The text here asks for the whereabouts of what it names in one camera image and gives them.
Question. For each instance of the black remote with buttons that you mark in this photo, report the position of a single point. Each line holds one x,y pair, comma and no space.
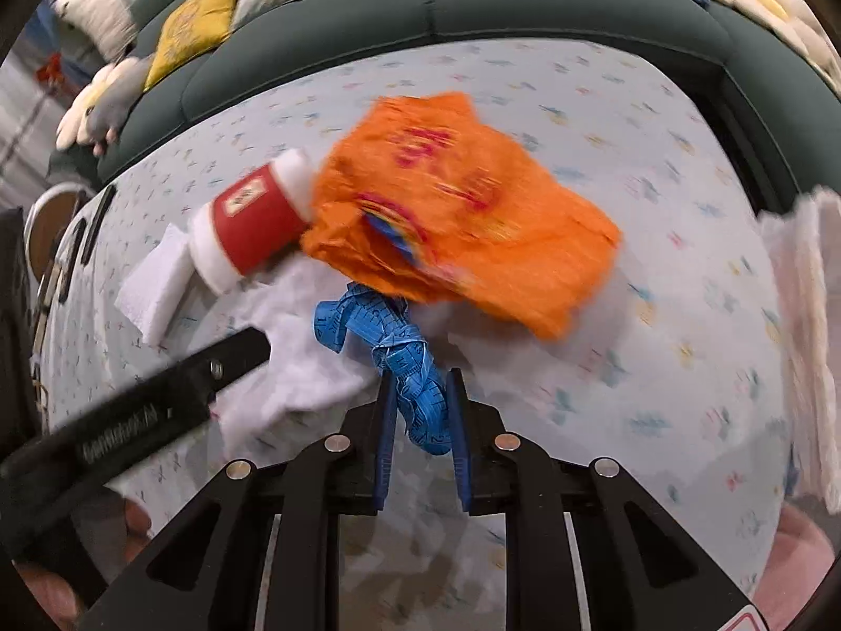
71,263

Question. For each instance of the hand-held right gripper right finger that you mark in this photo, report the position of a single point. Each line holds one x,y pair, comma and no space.
460,434

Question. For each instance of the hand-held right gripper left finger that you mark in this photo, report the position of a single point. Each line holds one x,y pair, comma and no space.
389,434

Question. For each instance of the trash bin with white liner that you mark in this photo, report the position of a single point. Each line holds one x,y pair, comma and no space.
815,342

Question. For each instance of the person's left hand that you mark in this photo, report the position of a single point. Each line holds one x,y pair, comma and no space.
46,595

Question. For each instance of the blue measuring tape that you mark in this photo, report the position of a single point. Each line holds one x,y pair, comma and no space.
407,361

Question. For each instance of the red and white paper cup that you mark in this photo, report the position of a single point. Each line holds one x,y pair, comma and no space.
256,223

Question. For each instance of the white panda plush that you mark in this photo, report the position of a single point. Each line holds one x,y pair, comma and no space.
98,16

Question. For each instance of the orange plastic bag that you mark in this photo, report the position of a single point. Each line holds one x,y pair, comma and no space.
473,223

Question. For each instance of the round wooden white-rimmed stool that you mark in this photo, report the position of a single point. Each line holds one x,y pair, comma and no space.
52,223

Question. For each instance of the red curtain bow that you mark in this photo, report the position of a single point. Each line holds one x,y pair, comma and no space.
51,71

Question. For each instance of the slim black remote control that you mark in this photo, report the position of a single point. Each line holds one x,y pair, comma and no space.
98,223

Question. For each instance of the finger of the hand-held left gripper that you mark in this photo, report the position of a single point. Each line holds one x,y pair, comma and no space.
230,358

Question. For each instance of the teal fabric sofa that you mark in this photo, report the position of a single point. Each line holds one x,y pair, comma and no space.
525,0

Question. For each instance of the grey plush toy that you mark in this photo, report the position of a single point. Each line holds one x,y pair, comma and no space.
121,102

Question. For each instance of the small white flower cushion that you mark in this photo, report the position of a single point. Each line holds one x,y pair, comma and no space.
79,115

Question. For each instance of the white cloth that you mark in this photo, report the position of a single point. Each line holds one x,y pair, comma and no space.
309,368

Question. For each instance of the small yellow embroidered pillow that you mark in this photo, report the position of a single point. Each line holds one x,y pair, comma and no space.
190,26

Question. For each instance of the white foam block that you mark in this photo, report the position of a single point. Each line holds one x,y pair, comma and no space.
154,296

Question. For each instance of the floral light blue tablecloth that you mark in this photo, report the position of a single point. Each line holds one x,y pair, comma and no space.
657,342

